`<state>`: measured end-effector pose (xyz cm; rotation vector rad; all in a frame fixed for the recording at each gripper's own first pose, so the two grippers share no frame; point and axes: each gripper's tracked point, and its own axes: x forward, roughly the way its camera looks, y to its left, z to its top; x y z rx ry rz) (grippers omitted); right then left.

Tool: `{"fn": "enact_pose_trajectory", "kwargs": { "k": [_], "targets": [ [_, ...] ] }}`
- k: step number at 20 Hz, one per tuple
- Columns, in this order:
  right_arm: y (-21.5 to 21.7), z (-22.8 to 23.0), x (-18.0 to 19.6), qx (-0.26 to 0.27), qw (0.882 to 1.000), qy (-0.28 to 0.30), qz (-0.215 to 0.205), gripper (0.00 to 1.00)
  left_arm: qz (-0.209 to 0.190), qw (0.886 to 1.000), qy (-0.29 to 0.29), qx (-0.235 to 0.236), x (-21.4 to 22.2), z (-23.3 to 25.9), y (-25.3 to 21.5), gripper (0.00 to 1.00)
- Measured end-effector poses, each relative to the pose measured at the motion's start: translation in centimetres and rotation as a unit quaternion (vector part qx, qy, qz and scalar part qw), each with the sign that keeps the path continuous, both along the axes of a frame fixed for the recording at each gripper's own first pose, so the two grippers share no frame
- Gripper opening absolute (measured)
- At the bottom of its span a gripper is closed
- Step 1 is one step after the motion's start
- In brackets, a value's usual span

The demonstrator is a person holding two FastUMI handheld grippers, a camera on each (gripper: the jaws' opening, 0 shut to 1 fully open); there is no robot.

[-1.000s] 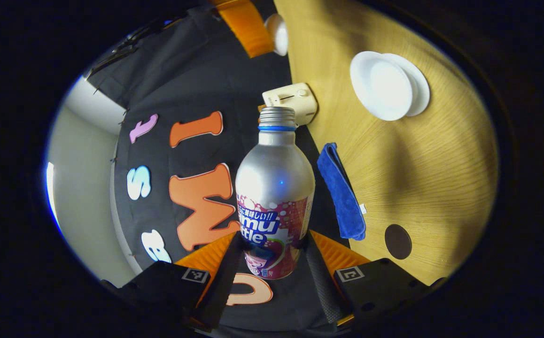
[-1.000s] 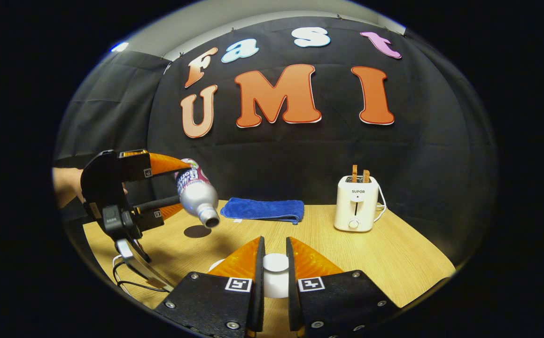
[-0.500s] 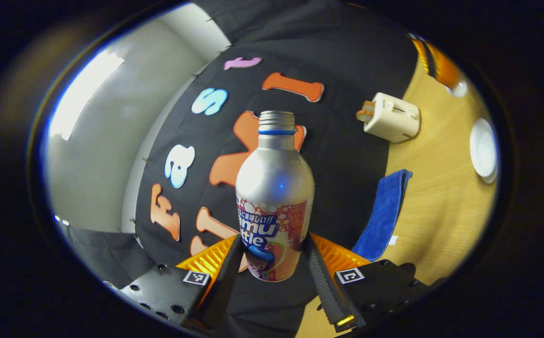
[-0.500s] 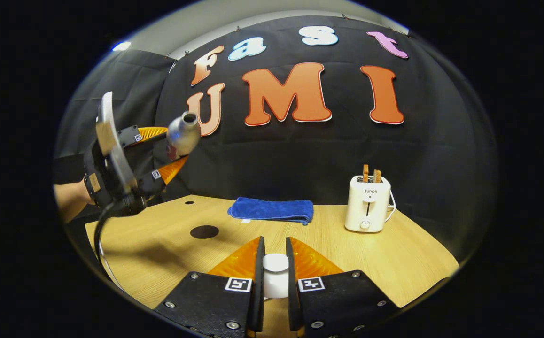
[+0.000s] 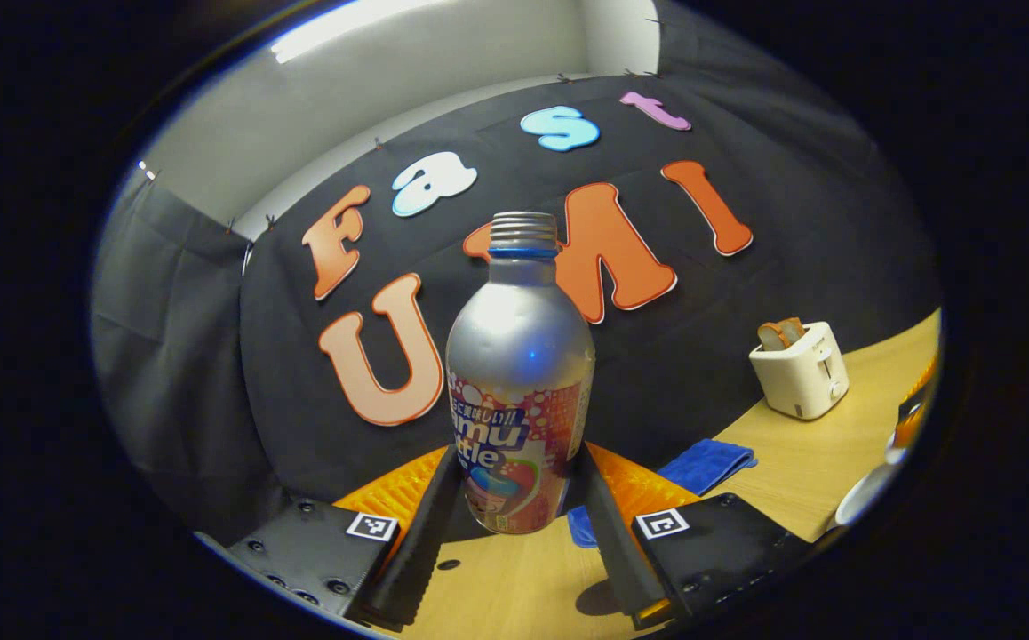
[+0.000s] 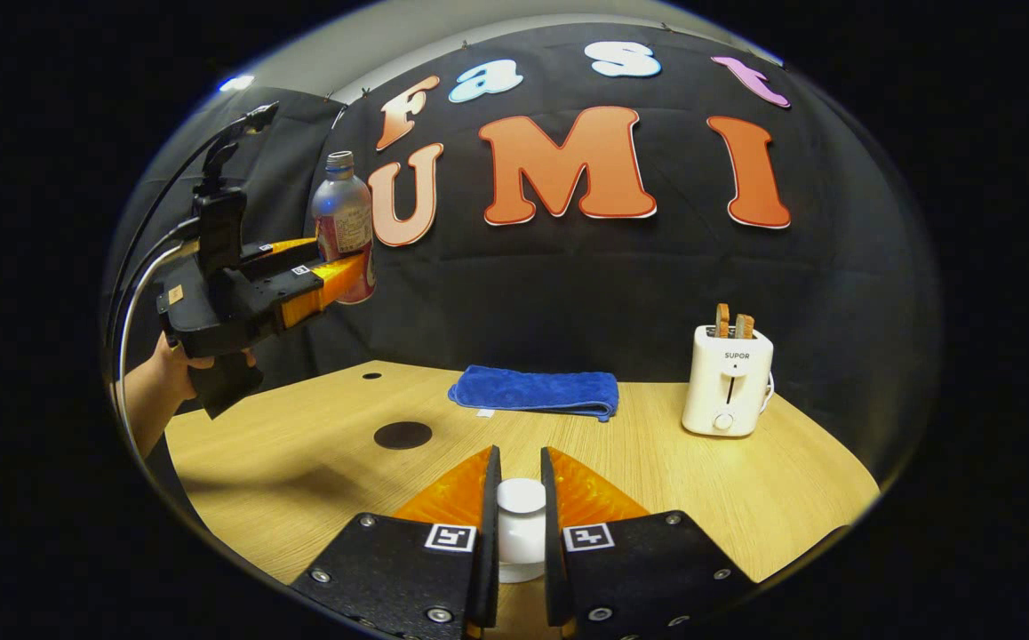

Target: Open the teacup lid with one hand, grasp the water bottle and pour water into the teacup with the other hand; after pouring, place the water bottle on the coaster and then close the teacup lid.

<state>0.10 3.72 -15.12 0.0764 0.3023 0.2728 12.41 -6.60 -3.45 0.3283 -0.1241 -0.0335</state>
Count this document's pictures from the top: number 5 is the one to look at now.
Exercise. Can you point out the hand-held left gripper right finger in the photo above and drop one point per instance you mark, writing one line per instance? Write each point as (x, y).
(612, 551)

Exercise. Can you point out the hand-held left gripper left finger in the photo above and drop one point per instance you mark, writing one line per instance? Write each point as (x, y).
(421, 551)

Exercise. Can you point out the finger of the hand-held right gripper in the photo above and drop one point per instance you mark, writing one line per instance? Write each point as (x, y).
(914, 413)

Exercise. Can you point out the dark round coaster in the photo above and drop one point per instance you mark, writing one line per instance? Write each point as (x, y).
(599, 600)

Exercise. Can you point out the white teacup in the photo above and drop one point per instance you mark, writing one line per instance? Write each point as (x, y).
(865, 496)

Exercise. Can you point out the silver water bottle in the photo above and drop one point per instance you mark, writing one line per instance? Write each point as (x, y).
(519, 356)

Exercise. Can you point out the white toaster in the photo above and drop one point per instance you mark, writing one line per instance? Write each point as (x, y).
(803, 378)

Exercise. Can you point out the blue towel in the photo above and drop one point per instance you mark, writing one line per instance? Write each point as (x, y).
(705, 462)

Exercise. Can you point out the toast slice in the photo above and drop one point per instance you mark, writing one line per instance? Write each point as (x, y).
(794, 329)
(772, 338)

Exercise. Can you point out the black backdrop cloth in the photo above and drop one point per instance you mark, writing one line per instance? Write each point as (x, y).
(701, 338)

